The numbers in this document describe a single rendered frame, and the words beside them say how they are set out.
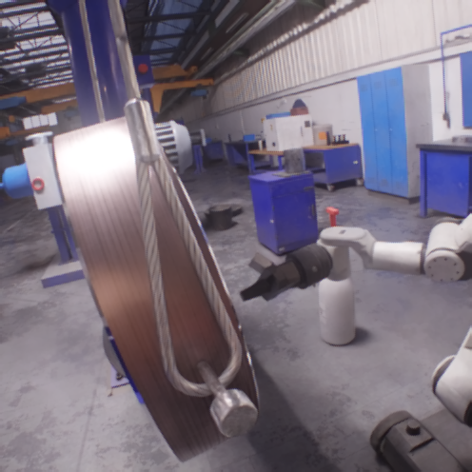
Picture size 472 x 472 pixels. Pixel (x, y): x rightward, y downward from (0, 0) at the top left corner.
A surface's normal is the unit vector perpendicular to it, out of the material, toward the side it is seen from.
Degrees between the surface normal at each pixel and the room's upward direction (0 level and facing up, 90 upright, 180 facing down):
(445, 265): 106
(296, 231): 90
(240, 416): 86
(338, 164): 90
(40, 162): 90
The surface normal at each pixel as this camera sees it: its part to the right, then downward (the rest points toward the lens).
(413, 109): 0.31, 0.25
